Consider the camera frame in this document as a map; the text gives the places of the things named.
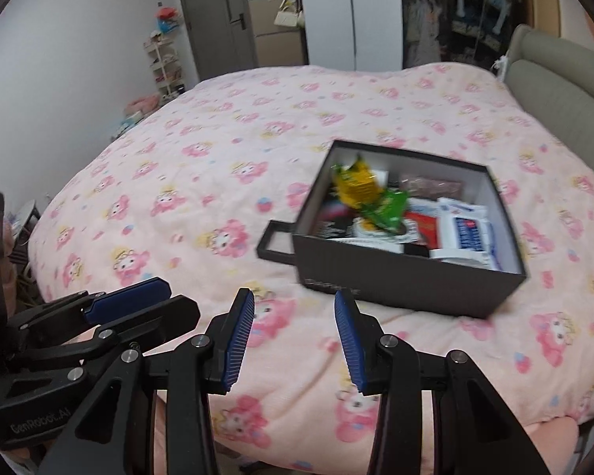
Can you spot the brown cardboard boxes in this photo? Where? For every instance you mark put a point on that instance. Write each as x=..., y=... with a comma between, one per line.
x=277, y=47

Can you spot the pink plush toys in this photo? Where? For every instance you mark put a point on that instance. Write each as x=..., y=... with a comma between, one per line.
x=141, y=104

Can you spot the white wardrobe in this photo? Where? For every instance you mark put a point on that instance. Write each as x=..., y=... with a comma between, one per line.
x=326, y=10

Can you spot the yellow green snack packet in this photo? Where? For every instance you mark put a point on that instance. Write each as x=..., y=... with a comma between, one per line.
x=359, y=185

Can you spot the white shelf rack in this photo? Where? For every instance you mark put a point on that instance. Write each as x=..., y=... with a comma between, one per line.
x=163, y=69

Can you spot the red printed packet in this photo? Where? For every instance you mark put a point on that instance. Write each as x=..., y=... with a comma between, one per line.
x=425, y=225

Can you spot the pale hanging dress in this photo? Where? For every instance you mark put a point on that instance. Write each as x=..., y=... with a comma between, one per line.
x=423, y=29

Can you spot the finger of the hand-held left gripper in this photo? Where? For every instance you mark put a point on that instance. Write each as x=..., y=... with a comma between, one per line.
x=153, y=317
x=123, y=302

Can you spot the grey door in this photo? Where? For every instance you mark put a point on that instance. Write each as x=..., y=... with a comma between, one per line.
x=213, y=24

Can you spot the white blue tissue packet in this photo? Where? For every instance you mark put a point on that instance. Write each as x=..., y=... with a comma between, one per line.
x=468, y=232

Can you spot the pink printed blanket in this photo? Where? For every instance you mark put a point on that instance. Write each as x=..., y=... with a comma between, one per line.
x=227, y=133

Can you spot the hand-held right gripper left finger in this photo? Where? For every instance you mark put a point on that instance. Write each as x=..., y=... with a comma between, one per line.
x=237, y=341

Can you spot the black square frame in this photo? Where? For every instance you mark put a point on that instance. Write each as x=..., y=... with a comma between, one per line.
x=263, y=245

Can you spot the white handbag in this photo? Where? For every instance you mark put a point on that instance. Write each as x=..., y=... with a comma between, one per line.
x=287, y=19

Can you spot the dark open wardrobe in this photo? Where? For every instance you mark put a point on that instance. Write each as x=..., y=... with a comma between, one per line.
x=475, y=47

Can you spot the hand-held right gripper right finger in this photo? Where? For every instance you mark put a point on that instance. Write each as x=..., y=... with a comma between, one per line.
x=349, y=341

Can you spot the black cardboard box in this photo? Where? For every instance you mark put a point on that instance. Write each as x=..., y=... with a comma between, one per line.
x=376, y=287

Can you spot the red blue plush toy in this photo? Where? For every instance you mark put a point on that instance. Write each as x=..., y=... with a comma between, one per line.
x=167, y=19

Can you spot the grey green padded headboard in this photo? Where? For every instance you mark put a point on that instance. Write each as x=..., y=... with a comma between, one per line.
x=559, y=84

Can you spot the black booklet with pink arc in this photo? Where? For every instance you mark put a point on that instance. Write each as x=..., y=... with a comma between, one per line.
x=329, y=225

